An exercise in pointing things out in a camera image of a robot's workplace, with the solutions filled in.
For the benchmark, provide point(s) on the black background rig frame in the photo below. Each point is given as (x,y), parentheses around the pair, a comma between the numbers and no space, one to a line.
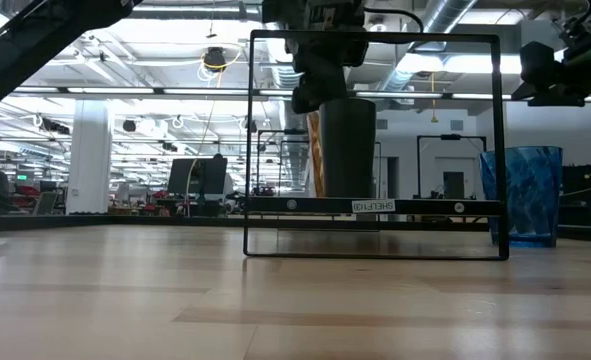
(451,150)

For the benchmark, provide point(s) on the dark background monitor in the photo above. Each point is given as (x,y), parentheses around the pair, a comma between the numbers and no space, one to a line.
(197,176)

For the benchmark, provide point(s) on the blue translucent cup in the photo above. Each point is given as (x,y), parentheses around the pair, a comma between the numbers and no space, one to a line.
(522,195)

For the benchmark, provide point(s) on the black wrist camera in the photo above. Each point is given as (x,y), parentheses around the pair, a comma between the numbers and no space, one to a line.
(539,62)
(335,12)

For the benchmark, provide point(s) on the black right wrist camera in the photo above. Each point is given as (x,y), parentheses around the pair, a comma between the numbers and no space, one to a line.
(539,62)

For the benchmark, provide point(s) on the black background cabinet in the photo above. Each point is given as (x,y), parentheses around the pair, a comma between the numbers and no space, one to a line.
(584,192)

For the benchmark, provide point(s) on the black metal table frame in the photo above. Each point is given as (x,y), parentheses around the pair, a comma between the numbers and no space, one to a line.
(125,222)

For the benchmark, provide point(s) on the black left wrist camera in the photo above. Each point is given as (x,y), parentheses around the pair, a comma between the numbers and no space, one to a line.
(335,12)

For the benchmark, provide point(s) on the black cup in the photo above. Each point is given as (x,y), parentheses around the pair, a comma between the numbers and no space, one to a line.
(347,150)

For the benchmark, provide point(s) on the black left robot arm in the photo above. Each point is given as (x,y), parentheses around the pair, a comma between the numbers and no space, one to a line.
(25,45)

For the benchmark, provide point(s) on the black ceiling-hung device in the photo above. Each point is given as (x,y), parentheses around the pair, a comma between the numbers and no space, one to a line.
(215,57)

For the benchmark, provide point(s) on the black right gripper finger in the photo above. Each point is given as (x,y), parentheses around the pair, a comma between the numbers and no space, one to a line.
(555,100)
(522,92)

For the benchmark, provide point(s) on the white pillar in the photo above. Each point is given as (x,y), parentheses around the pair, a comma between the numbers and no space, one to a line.
(90,157)

